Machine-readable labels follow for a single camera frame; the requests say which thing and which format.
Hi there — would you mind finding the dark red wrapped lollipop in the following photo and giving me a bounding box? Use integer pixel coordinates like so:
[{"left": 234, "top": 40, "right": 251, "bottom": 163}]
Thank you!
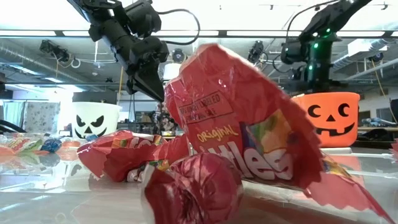
[{"left": 141, "top": 152, "right": 244, "bottom": 224}]

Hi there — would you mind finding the black round ceiling fixture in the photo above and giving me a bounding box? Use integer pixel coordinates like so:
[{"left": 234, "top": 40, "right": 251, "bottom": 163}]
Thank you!
[{"left": 172, "top": 48, "right": 187, "bottom": 64}]

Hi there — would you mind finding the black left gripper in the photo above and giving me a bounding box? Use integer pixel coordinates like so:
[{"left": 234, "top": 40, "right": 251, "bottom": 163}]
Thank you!
[{"left": 126, "top": 35, "right": 170, "bottom": 102}]

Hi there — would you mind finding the yellow hanging cord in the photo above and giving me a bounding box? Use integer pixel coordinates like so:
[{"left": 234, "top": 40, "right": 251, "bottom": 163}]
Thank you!
[
  {"left": 117, "top": 67, "right": 124, "bottom": 105},
  {"left": 371, "top": 58, "right": 398, "bottom": 124}
]

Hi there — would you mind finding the white coiled cable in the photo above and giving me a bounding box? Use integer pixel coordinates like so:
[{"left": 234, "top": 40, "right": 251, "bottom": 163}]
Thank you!
[{"left": 57, "top": 57, "right": 81, "bottom": 70}]

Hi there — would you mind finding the white ceiling vent box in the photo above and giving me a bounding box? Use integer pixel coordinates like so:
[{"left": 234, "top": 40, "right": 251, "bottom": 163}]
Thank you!
[{"left": 347, "top": 39, "right": 388, "bottom": 57}]

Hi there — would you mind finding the orange jack-o-lantern bucket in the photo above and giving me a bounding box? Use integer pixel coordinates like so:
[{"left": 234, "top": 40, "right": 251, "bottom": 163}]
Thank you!
[{"left": 291, "top": 91, "right": 361, "bottom": 148}]

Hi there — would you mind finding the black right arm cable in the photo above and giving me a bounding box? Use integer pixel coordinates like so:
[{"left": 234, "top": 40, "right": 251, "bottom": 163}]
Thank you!
[{"left": 272, "top": 0, "right": 340, "bottom": 74}]

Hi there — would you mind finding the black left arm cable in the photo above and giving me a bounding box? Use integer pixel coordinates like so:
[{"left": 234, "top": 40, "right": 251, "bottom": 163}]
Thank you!
[{"left": 155, "top": 8, "right": 201, "bottom": 46}]

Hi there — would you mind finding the black curved bar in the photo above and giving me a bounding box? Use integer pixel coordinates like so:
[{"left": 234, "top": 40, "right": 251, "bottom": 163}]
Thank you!
[{"left": 0, "top": 119, "right": 27, "bottom": 134}]

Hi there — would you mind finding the brown patterned cloth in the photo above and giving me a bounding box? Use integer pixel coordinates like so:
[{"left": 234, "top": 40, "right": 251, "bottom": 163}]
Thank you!
[{"left": 155, "top": 102, "right": 175, "bottom": 131}]

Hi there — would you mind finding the black ceiling camera rig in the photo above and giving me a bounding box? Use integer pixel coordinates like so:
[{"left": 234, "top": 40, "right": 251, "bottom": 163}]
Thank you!
[{"left": 39, "top": 39, "right": 71, "bottom": 63}]

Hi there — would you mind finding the white cylindrical tank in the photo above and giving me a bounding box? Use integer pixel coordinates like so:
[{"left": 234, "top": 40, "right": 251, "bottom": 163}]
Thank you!
[{"left": 160, "top": 60, "right": 182, "bottom": 81}]

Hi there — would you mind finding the black ceiling spotlight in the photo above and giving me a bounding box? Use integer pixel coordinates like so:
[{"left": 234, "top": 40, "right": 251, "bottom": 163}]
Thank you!
[{"left": 248, "top": 40, "right": 268, "bottom": 65}]

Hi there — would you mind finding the orange wrapped fruit chew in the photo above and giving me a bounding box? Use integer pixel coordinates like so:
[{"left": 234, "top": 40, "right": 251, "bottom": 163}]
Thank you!
[{"left": 0, "top": 136, "right": 22, "bottom": 156}]

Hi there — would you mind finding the cluttered work table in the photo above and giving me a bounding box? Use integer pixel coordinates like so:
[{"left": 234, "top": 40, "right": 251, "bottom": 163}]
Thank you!
[{"left": 354, "top": 117, "right": 398, "bottom": 147}]

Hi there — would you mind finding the white jack-o-lantern bucket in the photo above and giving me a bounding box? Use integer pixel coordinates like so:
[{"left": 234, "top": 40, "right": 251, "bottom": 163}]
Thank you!
[{"left": 72, "top": 101, "right": 123, "bottom": 139}]

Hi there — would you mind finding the white curtain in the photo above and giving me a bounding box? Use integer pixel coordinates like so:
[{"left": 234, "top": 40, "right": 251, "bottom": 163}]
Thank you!
[{"left": 2, "top": 101, "right": 25, "bottom": 128}]

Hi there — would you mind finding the patterned fabric screen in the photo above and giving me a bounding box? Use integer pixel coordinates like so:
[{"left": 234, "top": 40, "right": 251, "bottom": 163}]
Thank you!
[{"left": 24, "top": 101, "right": 60, "bottom": 133}]

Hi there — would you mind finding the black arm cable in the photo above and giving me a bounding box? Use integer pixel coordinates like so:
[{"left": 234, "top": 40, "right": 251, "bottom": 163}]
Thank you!
[
  {"left": 272, "top": 0, "right": 340, "bottom": 74},
  {"left": 155, "top": 8, "right": 201, "bottom": 46}
]

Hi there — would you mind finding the silver ventilation duct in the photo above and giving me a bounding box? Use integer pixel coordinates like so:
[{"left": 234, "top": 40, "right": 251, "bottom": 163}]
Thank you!
[{"left": 331, "top": 39, "right": 389, "bottom": 74}]

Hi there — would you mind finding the black rectangular panel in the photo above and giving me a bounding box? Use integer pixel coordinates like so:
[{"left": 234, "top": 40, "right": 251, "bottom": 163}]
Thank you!
[{"left": 72, "top": 91, "right": 118, "bottom": 105}]

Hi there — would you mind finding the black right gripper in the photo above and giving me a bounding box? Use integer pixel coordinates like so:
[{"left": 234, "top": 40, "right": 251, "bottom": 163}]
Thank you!
[{"left": 306, "top": 57, "right": 333, "bottom": 93}]

